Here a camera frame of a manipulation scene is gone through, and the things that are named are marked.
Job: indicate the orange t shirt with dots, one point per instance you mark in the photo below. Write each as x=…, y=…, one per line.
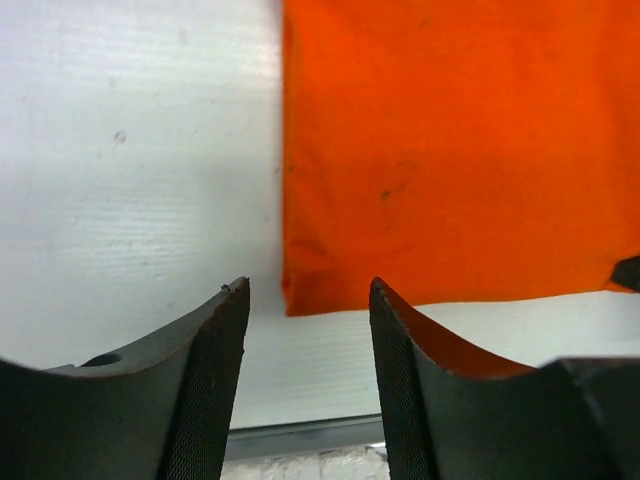
x=460, y=150

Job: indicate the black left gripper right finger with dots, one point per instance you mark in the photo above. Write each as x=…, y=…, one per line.
x=453, y=410

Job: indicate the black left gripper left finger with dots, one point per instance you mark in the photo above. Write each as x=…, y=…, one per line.
x=157, y=408

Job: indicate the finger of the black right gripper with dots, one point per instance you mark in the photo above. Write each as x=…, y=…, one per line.
x=625, y=275

